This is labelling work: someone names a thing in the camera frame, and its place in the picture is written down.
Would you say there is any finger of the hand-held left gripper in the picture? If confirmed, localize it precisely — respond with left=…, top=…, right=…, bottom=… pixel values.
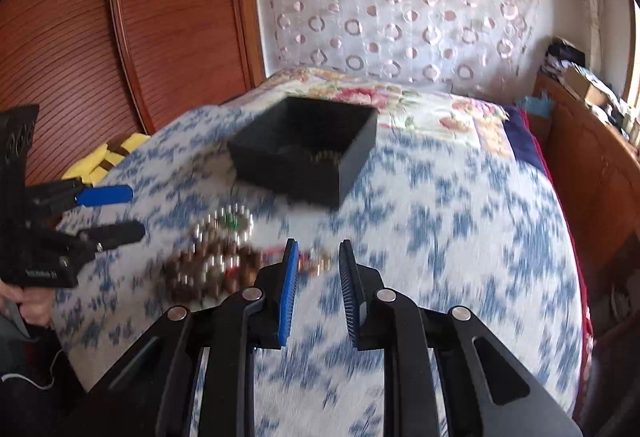
left=55, top=221, right=147, bottom=263
left=30, top=180, right=135, bottom=218

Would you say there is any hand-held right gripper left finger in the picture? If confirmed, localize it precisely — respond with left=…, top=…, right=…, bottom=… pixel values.
left=60, top=238, right=301, bottom=437

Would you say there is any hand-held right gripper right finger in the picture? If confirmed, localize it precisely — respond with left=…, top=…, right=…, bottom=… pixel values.
left=339, top=239, right=586, bottom=437

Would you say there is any white pearl bracelet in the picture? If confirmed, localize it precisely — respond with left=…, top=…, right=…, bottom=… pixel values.
left=192, top=204, right=257, bottom=249

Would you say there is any black storage box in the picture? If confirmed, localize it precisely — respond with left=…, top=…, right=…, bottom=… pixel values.
left=227, top=96, right=379, bottom=208

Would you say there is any person's left hand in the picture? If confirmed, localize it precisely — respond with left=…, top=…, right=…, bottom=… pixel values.
left=0, top=281, right=53, bottom=335

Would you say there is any yellow pillow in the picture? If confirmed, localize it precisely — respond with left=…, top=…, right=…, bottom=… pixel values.
left=62, top=134, right=151, bottom=185

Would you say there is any blue floral blanket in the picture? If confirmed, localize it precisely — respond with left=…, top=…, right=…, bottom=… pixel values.
left=50, top=104, right=586, bottom=437

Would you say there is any wooden headboard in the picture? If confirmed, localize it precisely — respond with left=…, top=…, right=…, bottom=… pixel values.
left=0, top=0, right=266, bottom=188

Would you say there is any pink rose floral quilt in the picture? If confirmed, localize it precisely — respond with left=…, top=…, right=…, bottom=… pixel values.
left=222, top=67, right=511, bottom=150

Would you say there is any dark blue bed sheet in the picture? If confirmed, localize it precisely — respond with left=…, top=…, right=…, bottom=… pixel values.
left=502, top=104, right=551, bottom=173

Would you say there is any wooden cabinet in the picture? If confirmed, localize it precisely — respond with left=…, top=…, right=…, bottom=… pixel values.
left=532, top=72, right=640, bottom=318

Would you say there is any circle patterned sheer curtain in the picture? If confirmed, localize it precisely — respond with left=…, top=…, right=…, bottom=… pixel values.
left=252, top=0, right=538, bottom=93

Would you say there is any cardboard box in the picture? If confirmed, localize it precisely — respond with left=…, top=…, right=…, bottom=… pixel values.
left=565, top=67, right=608, bottom=108

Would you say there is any dark clothes pile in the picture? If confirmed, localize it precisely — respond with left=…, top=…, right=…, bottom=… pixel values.
left=545, top=37, right=586, bottom=78

